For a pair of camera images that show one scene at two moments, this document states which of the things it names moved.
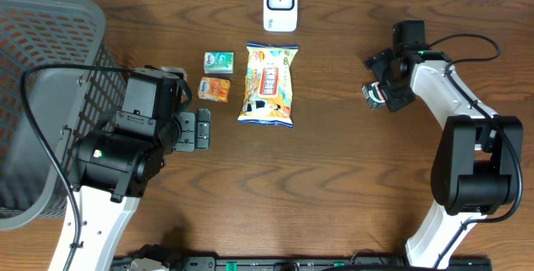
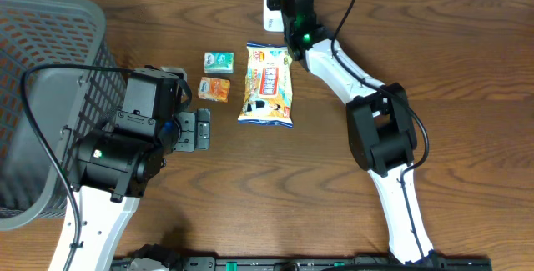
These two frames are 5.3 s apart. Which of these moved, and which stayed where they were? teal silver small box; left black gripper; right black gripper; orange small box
Moved: right black gripper
Stayed: orange small box; teal silver small box; left black gripper
